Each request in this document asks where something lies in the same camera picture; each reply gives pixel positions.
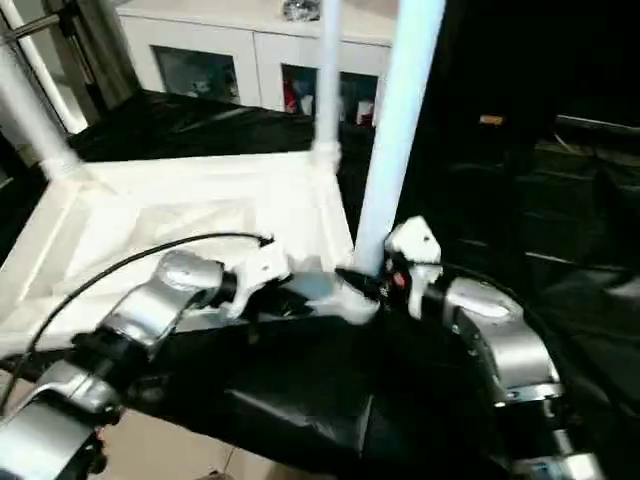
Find black flat device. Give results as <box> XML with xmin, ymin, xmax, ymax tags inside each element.
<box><xmin>555</xmin><ymin>113</ymin><xmax>640</xmax><ymax>146</ymax></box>

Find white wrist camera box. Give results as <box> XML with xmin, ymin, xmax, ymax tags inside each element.
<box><xmin>384</xmin><ymin>216</ymin><xmax>444</xmax><ymax>321</ymax></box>
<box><xmin>224</xmin><ymin>238</ymin><xmax>294</xmax><ymax>321</ymax></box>

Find black work mat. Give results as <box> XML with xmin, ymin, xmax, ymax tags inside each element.
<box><xmin>0</xmin><ymin>88</ymin><xmax>640</xmax><ymax>480</ymax></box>

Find grey metal rack frame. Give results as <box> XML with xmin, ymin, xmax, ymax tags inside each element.
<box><xmin>0</xmin><ymin>0</ymin><xmax>136</xmax><ymax>136</ymax></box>

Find white plastic table leg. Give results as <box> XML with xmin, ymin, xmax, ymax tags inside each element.
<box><xmin>354</xmin><ymin>0</ymin><xmax>447</xmax><ymax>277</ymax></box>
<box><xmin>0</xmin><ymin>45</ymin><xmax>83</xmax><ymax>181</ymax></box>
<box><xmin>312</xmin><ymin>0</ymin><xmax>347</xmax><ymax>163</ymax></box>

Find white glass-door cabinet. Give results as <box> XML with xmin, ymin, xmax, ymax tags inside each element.
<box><xmin>115</xmin><ymin>0</ymin><xmax>403</xmax><ymax>127</ymax></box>

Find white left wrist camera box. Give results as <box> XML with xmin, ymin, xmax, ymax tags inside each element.
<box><xmin>224</xmin><ymin>238</ymin><xmax>294</xmax><ymax>321</ymax></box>

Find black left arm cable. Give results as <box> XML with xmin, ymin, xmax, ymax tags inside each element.
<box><xmin>0</xmin><ymin>232</ymin><xmax>277</xmax><ymax>413</ymax></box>

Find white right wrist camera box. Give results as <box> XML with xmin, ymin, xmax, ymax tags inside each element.
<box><xmin>384</xmin><ymin>216</ymin><xmax>444</xmax><ymax>321</ymax></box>

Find grey crumpled bundle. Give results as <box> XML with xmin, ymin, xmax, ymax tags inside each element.
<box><xmin>282</xmin><ymin>0</ymin><xmax>322</xmax><ymax>22</ymax></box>

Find white plastic table top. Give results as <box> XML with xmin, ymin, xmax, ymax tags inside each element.
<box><xmin>0</xmin><ymin>150</ymin><xmax>383</xmax><ymax>357</ymax></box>

